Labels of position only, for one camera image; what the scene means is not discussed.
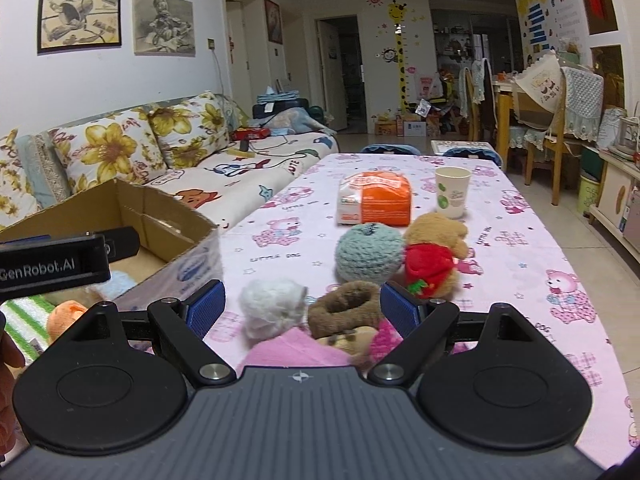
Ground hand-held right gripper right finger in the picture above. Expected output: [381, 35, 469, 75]
[367, 282, 533, 386]

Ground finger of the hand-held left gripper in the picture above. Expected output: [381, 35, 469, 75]
[102, 226, 141, 263]

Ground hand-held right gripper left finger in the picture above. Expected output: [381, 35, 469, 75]
[70, 280, 236, 388]

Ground brown cardboard box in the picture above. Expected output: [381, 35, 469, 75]
[0, 177, 224, 312]

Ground brown plush toy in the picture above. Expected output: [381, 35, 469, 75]
[307, 281, 387, 358]

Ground person's left hand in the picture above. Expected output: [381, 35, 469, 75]
[0, 311, 26, 461]

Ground magenta fluffy plush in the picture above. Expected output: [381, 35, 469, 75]
[369, 319, 404, 362]

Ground light blue plush toy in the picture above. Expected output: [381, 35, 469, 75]
[96, 270, 139, 302]

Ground orange plush toy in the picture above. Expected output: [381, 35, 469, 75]
[47, 300, 92, 345]

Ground teal yarn ball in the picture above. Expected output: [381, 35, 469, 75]
[333, 222, 406, 284]

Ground teddy bear with red shirt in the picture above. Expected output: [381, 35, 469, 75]
[402, 212, 471, 299]

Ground yellow floral cushion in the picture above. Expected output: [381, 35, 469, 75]
[52, 112, 169, 187]
[148, 92, 231, 169]
[0, 127, 44, 232]

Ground light blue lace cushion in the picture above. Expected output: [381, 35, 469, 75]
[17, 132, 72, 211]

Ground pink fleece plush toy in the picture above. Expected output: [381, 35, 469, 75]
[235, 327, 354, 377]

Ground orange tissue pack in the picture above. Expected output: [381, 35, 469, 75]
[335, 171, 414, 229]

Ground pink printed tablecloth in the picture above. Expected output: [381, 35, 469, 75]
[215, 152, 640, 461]

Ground white paper cup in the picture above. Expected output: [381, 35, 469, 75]
[433, 166, 473, 220]

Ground sofa with cartoon cover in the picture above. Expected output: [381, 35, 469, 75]
[0, 91, 339, 242]

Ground blue chair back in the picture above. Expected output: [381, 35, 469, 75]
[359, 143, 420, 156]
[442, 145, 502, 167]

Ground cardboard boxes on floor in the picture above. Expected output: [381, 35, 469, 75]
[374, 114, 429, 137]

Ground blue blanket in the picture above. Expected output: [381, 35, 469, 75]
[260, 110, 332, 137]

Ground black suitcase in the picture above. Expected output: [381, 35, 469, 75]
[252, 97, 309, 122]

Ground wooden dining table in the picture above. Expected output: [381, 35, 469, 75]
[491, 76, 567, 172]

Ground green waste bin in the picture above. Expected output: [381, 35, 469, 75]
[577, 177, 601, 214]

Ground pencil sketch picture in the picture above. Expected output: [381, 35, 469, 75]
[132, 0, 196, 57]

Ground white plastic bag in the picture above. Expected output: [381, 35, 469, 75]
[413, 72, 444, 102]

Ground wooden chair with white cloth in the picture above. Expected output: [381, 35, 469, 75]
[464, 59, 497, 142]

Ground black framed cartoon picture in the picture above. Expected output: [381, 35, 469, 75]
[37, 0, 123, 55]

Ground white interior door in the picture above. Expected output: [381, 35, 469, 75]
[317, 19, 347, 134]

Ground cream side cabinet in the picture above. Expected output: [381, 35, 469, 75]
[589, 149, 640, 247]

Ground giraffe height chart sticker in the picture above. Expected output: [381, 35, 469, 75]
[384, 2, 410, 112]

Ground framed picture beside door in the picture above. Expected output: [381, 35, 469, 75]
[263, 0, 284, 45]

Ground beige printed tote bag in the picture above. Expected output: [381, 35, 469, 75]
[514, 52, 564, 112]

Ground wooden chair with lace cover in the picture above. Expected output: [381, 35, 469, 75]
[542, 66, 607, 207]

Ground blue paper wall decoration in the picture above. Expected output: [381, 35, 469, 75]
[517, 0, 557, 47]

